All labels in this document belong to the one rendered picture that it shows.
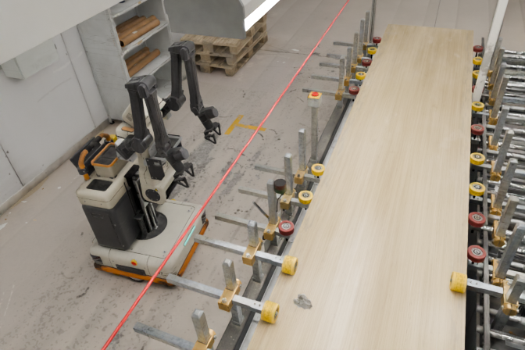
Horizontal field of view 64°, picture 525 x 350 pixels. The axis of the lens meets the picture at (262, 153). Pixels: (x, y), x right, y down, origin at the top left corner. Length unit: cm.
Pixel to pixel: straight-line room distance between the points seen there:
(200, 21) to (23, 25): 31
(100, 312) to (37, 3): 298
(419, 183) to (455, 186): 19
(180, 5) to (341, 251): 167
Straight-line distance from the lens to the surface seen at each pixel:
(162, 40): 522
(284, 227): 219
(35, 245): 391
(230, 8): 58
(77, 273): 353
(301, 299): 192
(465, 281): 202
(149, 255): 305
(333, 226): 221
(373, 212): 230
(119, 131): 251
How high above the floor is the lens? 252
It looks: 37 degrees down
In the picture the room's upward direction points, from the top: 5 degrees counter-clockwise
